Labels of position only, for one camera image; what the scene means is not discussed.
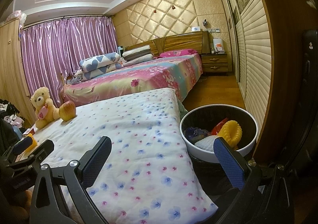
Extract wooden nightstand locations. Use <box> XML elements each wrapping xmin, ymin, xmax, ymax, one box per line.
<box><xmin>201</xmin><ymin>53</ymin><xmax>231</xmax><ymax>73</ymax></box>

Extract heart pattern folded quilt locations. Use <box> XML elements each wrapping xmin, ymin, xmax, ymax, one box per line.
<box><xmin>79</xmin><ymin>52</ymin><xmax>122</xmax><ymax>81</ymax></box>

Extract black white trash bin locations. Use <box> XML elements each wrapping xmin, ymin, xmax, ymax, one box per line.
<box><xmin>179</xmin><ymin>104</ymin><xmax>259</xmax><ymax>195</ymax></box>

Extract louvered sliding closet doors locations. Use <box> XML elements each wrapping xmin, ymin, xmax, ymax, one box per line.
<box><xmin>222</xmin><ymin>0</ymin><xmax>272</xmax><ymax>127</ymax></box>

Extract blue white paper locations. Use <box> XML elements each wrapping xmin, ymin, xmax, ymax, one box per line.
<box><xmin>183</xmin><ymin>127</ymin><xmax>210</xmax><ymax>144</ymax></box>

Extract yellow spiky ball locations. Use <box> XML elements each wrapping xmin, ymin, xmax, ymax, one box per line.
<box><xmin>24</xmin><ymin>133</ymin><xmax>37</xmax><ymax>152</ymax></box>

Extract red snack bag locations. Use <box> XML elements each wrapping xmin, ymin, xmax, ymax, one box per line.
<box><xmin>211</xmin><ymin>117</ymin><xmax>229</xmax><ymax>135</ymax></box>

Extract yellow foam fruit net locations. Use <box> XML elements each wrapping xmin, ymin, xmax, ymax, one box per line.
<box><xmin>217</xmin><ymin>120</ymin><xmax>242</xmax><ymax>148</ymax></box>

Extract small red white box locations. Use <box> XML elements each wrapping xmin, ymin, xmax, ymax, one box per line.
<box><xmin>23</xmin><ymin>128</ymin><xmax>35</xmax><ymax>137</ymax></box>

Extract person's left hand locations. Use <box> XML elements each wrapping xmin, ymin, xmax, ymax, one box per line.
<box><xmin>1</xmin><ymin>190</ymin><xmax>32</xmax><ymax>223</ymax></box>

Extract bed with pink sheet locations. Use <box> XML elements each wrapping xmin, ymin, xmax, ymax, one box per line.
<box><xmin>61</xmin><ymin>53</ymin><xmax>203</xmax><ymax>106</ymax></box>

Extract purple curtain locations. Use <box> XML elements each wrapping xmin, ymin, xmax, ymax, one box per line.
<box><xmin>21</xmin><ymin>16</ymin><xmax>117</xmax><ymax>106</ymax></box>

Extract white floral blanket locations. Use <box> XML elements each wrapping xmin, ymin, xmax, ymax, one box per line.
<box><xmin>34</xmin><ymin>88</ymin><xmax>218</xmax><ymax>223</ymax></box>

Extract striped pillows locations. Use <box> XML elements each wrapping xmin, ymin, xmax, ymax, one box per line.
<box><xmin>122</xmin><ymin>45</ymin><xmax>154</xmax><ymax>67</ymax></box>

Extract pile of clothes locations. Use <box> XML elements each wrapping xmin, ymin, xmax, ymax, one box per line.
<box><xmin>0</xmin><ymin>100</ymin><xmax>23</xmax><ymax>155</ymax></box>

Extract cream teddy bear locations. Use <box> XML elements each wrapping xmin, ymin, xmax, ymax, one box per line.
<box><xmin>30</xmin><ymin>87</ymin><xmax>60</xmax><ymax>129</ymax></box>

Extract pink pillow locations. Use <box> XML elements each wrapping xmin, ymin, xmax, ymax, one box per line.
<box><xmin>158</xmin><ymin>49</ymin><xmax>198</xmax><ymax>58</ymax></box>

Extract wooden headboard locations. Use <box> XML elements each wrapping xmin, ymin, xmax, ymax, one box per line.
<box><xmin>125</xmin><ymin>31</ymin><xmax>211</xmax><ymax>57</ymax></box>

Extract wooden wardrobe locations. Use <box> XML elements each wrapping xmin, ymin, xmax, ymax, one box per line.
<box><xmin>0</xmin><ymin>18</ymin><xmax>36</xmax><ymax>125</ymax></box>

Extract items on nightstand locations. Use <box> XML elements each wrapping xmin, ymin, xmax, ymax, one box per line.
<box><xmin>213</xmin><ymin>38</ymin><xmax>225</xmax><ymax>54</ymax></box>

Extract red yellow apple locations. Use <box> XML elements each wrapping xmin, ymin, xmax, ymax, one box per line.
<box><xmin>59</xmin><ymin>101</ymin><xmax>76</xmax><ymax>122</ymax></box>

